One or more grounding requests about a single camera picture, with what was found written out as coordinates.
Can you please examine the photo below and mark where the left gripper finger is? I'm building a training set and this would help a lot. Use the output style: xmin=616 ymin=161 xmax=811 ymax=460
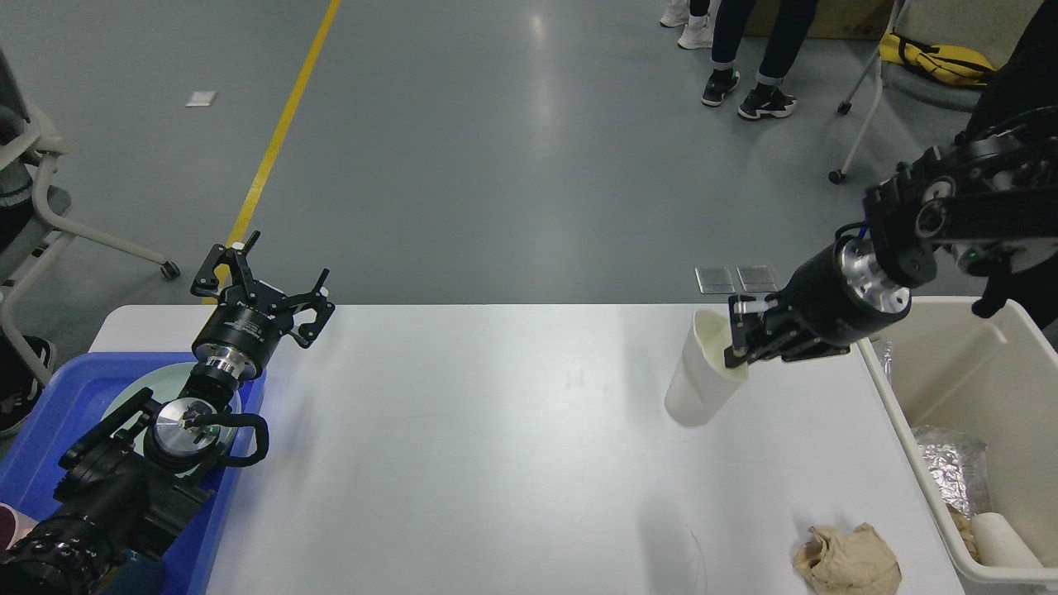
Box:
xmin=189 ymin=231 xmax=262 ymax=307
xmin=269 ymin=269 xmax=336 ymax=348

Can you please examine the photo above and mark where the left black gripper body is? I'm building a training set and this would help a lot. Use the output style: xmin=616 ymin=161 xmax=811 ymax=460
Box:
xmin=190 ymin=285 xmax=290 ymax=389

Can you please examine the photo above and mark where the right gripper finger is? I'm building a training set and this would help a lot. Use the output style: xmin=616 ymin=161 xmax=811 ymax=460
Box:
xmin=740 ymin=331 xmax=806 ymax=364
xmin=726 ymin=295 xmax=779 ymax=369

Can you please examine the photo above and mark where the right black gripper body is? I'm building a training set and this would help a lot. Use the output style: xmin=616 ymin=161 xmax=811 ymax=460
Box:
xmin=774 ymin=235 xmax=912 ymax=363

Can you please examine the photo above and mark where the green plate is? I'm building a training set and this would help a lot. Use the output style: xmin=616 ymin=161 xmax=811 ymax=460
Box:
xmin=102 ymin=363 xmax=241 ymax=477

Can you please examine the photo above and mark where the white paper cup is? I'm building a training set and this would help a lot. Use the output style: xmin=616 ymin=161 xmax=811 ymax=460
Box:
xmin=664 ymin=309 xmax=751 ymax=428
xmin=969 ymin=512 xmax=1043 ymax=569

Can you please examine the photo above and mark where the foil tray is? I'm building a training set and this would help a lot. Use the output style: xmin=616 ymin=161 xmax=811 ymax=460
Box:
xmin=912 ymin=425 xmax=995 ymax=517
xmin=870 ymin=336 xmax=894 ymax=385

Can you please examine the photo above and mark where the brown paper bag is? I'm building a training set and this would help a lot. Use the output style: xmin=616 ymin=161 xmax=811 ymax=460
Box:
xmin=794 ymin=523 xmax=902 ymax=594

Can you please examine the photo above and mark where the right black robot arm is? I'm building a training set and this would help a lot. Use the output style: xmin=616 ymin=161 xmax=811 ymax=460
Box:
xmin=724 ymin=106 xmax=1056 ymax=369

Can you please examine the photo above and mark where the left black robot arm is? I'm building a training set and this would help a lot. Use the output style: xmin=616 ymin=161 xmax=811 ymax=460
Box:
xmin=2 ymin=232 xmax=336 ymax=594

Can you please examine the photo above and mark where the right floor plate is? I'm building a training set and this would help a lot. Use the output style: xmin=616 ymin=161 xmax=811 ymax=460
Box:
xmin=736 ymin=266 xmax=778 ymax=293

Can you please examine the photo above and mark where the floor plate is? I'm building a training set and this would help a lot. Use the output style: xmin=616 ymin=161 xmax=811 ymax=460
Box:
xmin=694 ymin=267 xmax=736 ymax=295
xmin=736 ymin=266 xmax=778 ymax=293

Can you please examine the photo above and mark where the left floor plate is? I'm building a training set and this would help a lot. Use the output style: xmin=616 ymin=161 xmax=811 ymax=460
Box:
xmin=694 ymin=267 xmax=736 ymax=295

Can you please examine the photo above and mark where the beige plastic bin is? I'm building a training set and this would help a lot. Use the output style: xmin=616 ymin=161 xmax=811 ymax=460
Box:
xmin=856 ymin=295 xmax=1057 ymax=594

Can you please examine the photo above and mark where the blue plastic tray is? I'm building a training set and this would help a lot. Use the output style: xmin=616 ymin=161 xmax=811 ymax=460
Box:
xmin=2 ymin=353 xmax=265 ymax=594

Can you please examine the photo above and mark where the left grey office chair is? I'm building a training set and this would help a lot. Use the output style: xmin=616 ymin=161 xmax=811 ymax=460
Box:
xmin=2 ymin=58 xmax=180 ymax=387

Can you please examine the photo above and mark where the seated person grey sweater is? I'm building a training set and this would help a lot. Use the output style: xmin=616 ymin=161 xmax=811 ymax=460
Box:
xmin=1 ymin=107 xmax=55 ymax=438

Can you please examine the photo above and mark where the yellow bag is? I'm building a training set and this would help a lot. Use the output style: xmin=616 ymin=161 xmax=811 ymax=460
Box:
xmin=878 ymin=31 xmax=998 ymax=88

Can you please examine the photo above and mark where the cardboard box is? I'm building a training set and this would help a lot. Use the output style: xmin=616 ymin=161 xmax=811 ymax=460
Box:
xmin=745 ymin=1 xmax=894 ymax=40

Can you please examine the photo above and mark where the person with beige sneakers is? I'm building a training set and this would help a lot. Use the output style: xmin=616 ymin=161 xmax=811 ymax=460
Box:
xmin=964 ymin=1 xmax=1057 ymax=143

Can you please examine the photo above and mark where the pink mug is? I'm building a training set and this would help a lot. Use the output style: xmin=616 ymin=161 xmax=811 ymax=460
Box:
xmin=0 ymin=503 xmax=37 ymax=551

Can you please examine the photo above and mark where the person with black sneakers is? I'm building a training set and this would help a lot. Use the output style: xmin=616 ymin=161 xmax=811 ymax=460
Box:
xmin=701 ymin=0 xmax=819 ymax=121

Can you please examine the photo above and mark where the person with white shoes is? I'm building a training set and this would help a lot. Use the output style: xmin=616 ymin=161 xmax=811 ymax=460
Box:
xmin=658 ymin=0 xmax=715 ymax=50

